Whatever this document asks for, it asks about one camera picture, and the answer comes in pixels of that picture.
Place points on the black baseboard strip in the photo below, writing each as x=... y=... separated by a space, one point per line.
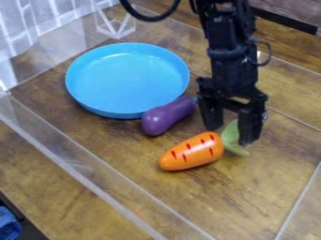
x=291 y=23

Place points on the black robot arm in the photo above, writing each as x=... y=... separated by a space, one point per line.
x=227 y=23

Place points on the orange toy carrot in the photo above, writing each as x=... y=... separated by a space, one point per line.
x=202 y=149

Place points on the white patterned curtain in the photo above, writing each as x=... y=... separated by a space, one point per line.
x=26 y=19

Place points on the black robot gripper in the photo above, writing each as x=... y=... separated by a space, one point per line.
x=230 y=89

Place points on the blue object at corner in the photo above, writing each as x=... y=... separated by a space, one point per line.
x=9 y=225

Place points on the purple toy eggplant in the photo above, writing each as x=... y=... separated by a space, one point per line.
x=159 y=118

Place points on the blue round plastic tray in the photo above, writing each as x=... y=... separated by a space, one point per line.
x=121 y=79

